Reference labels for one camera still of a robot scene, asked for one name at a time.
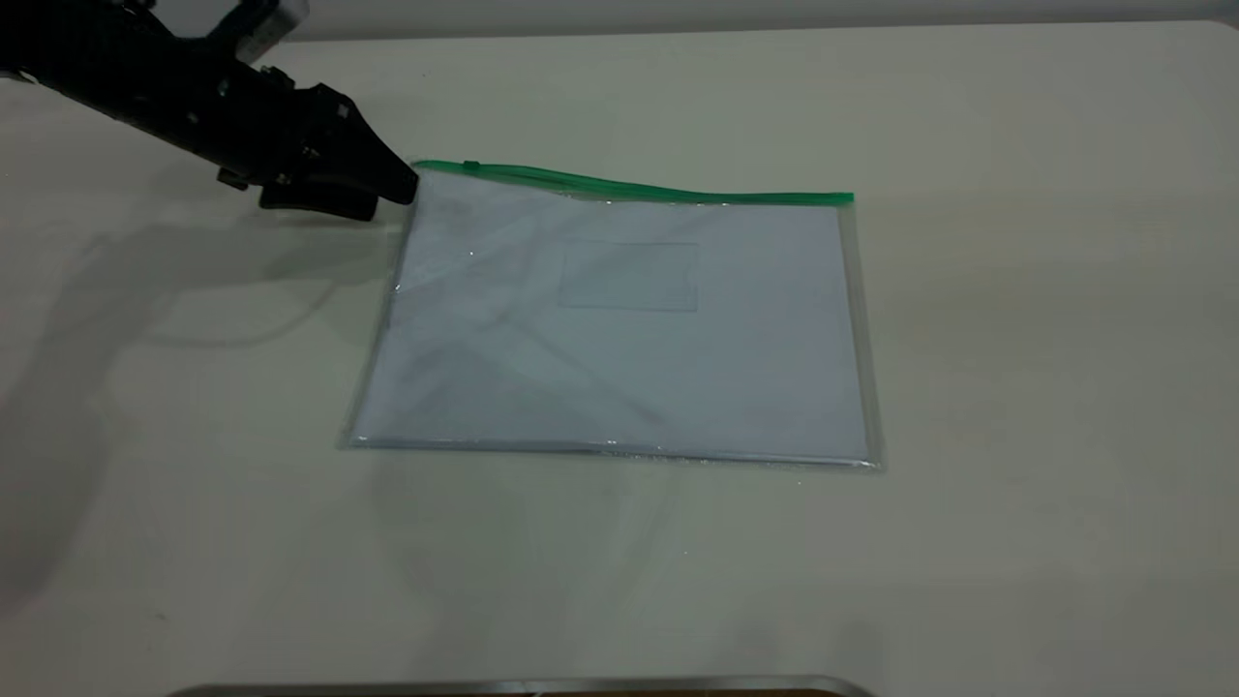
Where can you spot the silver metal frame edge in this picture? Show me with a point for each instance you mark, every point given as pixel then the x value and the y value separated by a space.
pixel 523 687

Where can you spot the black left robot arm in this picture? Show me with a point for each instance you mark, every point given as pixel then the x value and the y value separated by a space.
pixel 77 48

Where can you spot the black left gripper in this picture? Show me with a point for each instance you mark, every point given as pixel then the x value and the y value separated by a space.
pixel 242 121

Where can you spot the clear plastic zipper bag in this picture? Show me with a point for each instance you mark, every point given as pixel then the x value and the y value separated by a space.
pixel 619 387

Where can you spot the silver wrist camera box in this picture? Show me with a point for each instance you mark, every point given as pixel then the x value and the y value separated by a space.
pixel 266 24

